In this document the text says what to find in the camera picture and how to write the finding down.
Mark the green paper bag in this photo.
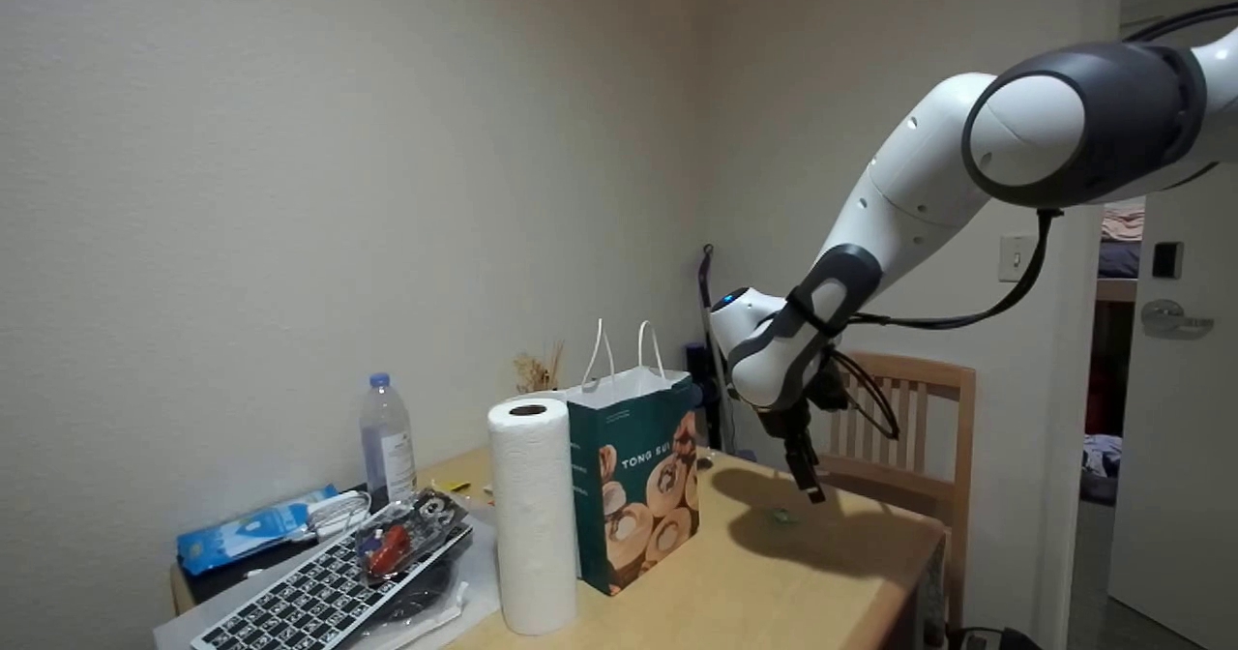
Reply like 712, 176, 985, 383
566, 319, 702, 598

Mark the black stand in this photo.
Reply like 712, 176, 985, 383
698, 243, 738, 454

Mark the wooden chair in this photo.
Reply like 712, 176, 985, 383
820, 350, 977, 632

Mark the dried plant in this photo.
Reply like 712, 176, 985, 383
513, 340, 566, 396

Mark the paper towel roll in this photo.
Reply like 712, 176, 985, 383
486, 399, 579, 636

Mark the black device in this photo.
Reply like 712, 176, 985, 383
945, 626, 1042, 650

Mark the clear plastic container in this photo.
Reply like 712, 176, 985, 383
356, 490, 472, 583

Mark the white door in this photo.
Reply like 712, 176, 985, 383
1107, 162, 1238, 650

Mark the clear plastic water bottle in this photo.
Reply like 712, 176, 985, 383
360, 372, 419, 511

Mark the black and white keyboard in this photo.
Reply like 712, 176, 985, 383
191, 515, 475, 650

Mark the blue plastic packet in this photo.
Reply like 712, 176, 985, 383
177, 484, 339, 576

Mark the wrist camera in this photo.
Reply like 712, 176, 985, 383
811, 360, 852, 413

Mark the light switch plate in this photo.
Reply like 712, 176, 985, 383
999, 233, 1038, 283

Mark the silver door handle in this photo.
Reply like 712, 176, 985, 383
1140, 299, 1216, 340

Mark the coil of white cable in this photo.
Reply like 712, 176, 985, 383
308, 491, 373, 541

